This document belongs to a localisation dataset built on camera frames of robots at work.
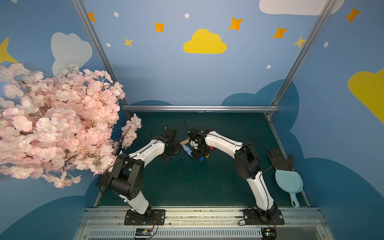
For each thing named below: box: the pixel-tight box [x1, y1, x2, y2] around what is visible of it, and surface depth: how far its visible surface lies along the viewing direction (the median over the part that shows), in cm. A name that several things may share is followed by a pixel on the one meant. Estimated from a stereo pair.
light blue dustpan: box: [275, 169, 303, 209], surface depth 87 cm
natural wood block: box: [179, 138, 190, 146], surface depth 104 cm
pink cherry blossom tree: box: [0, 63, 142, 189], surface depth 55 cm
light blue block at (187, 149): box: [182, 144, 193, 155], surface depth 101 cm
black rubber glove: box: [267, 147, 294, 171], surface depth 97 cm
